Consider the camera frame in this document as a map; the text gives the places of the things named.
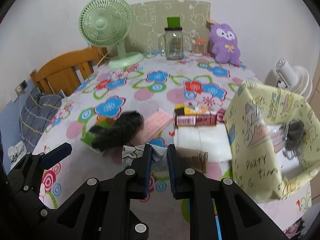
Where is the yellow cartoon storage box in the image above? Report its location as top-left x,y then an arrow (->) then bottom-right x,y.
223,81 -> 319,203

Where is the purple plush bunny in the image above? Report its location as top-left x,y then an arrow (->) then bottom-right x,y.
209,23 -> 241,66

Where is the black fuzzy sock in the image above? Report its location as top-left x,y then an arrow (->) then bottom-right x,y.
91,111 -> 144,152

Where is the brown cardboard piece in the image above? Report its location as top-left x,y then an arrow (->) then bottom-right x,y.
176,147 -> 208,174

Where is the grey knit sock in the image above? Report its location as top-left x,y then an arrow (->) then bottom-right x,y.
283,120 -> 306,160

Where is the white clip fan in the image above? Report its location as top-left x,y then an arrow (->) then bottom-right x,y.
275,58 -> 312,101

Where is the cotton swab container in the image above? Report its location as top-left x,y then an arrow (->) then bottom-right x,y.
191,39 -> 207,56

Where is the green cup behind jar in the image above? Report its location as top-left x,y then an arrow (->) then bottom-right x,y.
167,17 -> 181,28

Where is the green patterned cardboard panel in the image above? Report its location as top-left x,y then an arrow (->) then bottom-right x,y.
125,0 -> 211,53

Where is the wall power outlet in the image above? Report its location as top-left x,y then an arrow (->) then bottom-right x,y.
15,80 -> 28,96

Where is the pink cloth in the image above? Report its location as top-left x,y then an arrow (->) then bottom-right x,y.
130,109 -> 172,146

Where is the wooden chair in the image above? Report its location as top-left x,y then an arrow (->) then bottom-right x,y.
30,46 -> 107,96

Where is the glass mason jar mug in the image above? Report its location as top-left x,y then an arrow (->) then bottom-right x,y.
158,27 -> 184,60

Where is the green desk fan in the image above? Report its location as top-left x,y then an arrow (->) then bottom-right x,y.
78,0 -> 144,68

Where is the floral tablecloth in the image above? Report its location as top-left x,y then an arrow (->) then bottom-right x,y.
33,52 -> 312,239

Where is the clear plastic packet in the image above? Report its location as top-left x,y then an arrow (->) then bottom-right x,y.
267,124 -> 289,154

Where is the grey plaid pillow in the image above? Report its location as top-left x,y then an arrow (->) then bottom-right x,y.
19,87 -> 65,153

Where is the green tissue pack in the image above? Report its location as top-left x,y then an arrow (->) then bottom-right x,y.
81,116 -> 116,146

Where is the red yellow snack box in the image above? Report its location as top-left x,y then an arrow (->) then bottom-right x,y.
174,105 -> 217,127

